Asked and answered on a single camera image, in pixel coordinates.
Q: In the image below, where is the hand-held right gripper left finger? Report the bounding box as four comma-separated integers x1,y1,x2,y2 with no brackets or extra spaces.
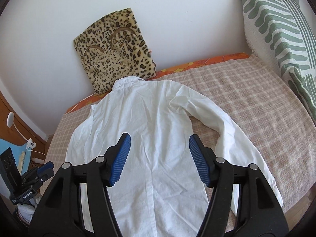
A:
28,133,131,237

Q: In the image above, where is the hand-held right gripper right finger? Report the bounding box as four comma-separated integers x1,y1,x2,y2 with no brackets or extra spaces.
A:
189,134,290,237

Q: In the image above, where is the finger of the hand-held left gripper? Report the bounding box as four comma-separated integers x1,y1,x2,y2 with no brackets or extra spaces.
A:
32,162,55,172
25,169,53,190

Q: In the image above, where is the white long-sleeved shirt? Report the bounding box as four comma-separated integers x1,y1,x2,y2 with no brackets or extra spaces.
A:
65,76,283,237

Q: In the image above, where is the light blue chair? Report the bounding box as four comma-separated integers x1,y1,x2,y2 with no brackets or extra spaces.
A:
0,132,31,176

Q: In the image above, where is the white clip lamp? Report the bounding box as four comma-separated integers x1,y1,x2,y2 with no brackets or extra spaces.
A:
7,112,37,151

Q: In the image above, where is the beige plaid blanket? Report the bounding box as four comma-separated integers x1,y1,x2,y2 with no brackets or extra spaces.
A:
46,54,316,228

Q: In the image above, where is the leopard print cushion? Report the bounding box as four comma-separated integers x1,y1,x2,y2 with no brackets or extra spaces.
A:
73,8,157,96

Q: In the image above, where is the green striped white pillow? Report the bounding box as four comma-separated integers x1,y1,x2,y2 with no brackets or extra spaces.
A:
238,0,316,121

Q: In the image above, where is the white cable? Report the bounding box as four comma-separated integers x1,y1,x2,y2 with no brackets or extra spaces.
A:
31,149,47,165

